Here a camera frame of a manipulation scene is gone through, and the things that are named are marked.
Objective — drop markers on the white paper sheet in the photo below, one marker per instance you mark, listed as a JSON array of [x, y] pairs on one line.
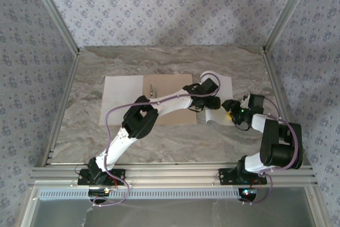
[[119, 99], [225, 86]]

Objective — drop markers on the brown cardboard folder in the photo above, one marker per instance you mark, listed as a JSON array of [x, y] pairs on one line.
[[170, 83]]

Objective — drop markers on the metal folder clip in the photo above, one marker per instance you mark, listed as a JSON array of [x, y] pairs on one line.
[[152, 92]]

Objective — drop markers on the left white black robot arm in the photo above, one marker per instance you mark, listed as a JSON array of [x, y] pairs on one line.
[[140, 118]]

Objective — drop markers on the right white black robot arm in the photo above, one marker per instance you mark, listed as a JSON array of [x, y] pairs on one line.
[[279, 144]]

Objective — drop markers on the small circuit board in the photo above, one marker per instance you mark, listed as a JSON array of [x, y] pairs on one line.
[[248, 192], [99, 192]]

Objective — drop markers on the grey metal panel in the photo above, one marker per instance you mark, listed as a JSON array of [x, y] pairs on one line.
[[172, 213]]

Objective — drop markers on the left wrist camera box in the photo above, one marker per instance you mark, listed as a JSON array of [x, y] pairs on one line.
[[210, 85]]

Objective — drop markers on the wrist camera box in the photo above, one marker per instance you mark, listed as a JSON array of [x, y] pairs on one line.
[[210, 85], [256, 102]]

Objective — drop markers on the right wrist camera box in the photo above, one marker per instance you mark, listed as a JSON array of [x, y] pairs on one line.
[[256, 102]]

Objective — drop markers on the right aluminium side rail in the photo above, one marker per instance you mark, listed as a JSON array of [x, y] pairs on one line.
[[277, 88]]

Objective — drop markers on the aluminium side rail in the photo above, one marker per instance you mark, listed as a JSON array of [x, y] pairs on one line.
[[63, 99], [277, 88]]

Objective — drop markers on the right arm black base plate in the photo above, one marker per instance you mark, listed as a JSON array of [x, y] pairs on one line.
[[225, 176]]

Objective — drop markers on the wide aluminium frame rail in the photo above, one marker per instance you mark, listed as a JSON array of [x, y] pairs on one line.
[[172, 173]]

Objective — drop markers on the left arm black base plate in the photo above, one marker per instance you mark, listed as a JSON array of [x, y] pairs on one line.
[[117, 173]]

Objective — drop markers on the right aluminium frame post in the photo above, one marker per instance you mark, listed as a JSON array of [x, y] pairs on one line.
[[288, 11]]

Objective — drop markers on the aluminium frame post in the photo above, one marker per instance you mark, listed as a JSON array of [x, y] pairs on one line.
[[54, 11], [288, 11]]

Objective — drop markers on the left aluminium side rail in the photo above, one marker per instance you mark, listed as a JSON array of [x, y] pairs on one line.
[[63, 99]]

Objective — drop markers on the left aluminium frame post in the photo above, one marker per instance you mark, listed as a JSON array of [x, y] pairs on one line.
[[54, 11]]

